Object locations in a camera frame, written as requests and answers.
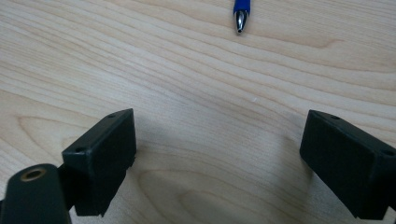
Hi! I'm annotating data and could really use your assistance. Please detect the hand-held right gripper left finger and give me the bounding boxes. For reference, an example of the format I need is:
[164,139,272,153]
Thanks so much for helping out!
[57,107,137,217]

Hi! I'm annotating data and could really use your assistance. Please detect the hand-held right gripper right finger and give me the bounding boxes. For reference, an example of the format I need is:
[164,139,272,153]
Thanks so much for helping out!
[299,108,396,221]

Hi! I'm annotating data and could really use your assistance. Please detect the blue ballpoint pen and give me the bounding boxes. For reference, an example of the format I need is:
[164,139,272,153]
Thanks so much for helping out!
[233,0,252,35]

